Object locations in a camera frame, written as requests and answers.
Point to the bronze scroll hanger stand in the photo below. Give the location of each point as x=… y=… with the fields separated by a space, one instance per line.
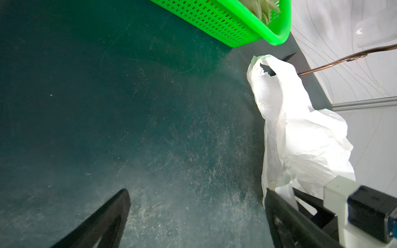
x=350 y=58

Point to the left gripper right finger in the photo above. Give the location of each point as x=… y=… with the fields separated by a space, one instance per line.
x=292 y=227

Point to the white plastic bag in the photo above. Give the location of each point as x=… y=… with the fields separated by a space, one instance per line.
x=305 y=148

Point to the green table mat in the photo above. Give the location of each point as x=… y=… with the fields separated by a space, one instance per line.
x=99 y=96

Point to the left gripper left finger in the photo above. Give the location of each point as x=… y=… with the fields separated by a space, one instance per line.
x=104 y=227

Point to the green plastic basket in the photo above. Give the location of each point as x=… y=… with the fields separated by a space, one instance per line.
x=231 y=22

